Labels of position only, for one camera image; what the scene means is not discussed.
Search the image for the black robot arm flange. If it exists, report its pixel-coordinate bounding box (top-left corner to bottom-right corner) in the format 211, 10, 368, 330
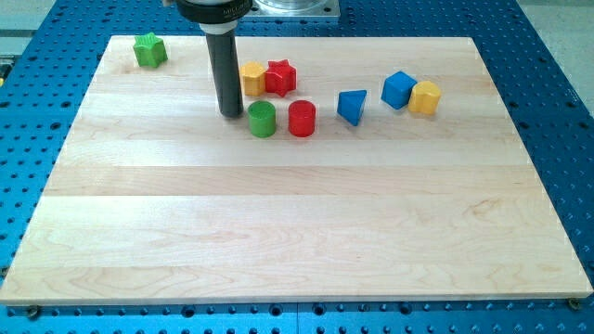
163, 0, 252, 24

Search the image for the red star block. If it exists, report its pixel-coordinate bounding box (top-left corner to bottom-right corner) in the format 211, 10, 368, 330
265, 59, 296, 97

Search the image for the green star block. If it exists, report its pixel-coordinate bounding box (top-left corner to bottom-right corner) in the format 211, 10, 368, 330
133, 32, 168, 68

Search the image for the red cylinder block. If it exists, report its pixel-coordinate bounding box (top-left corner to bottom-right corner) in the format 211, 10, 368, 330
289, 100, 316, 137

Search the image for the green cylinder block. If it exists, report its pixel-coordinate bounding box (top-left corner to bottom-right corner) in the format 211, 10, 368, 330
248, 100, 277, 138

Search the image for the light wooden board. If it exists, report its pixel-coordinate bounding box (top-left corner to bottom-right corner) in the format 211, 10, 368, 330
1, 35, 592, 305

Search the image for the blue triangle block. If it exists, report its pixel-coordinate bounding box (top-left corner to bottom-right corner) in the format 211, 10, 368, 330
337, 90, 367, 126

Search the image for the yellow pentagon block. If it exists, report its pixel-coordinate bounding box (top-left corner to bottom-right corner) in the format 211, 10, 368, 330
239, 61, 265, 96

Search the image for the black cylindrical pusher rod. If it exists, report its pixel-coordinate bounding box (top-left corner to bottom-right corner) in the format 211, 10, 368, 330
200, 20, 243, 119

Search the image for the blue cube block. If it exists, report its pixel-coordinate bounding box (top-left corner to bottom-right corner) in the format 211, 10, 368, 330
381, 71, 417, 109

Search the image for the yellow heart block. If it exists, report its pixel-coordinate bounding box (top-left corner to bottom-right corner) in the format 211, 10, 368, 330
407, 81, 442, 115

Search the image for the left board stop screw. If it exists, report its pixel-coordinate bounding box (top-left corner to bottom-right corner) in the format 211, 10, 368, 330
25, 305, 42, 320

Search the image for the board stop screw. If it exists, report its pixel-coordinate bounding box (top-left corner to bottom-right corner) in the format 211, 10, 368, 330
566, 298, 582, 311
25, 305, 42, 320

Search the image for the right board stop screw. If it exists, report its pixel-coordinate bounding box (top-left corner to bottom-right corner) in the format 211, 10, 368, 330
566, 298, 582, 311

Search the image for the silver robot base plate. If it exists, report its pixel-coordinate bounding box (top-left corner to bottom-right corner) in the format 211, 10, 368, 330
244, 0, 341, 21

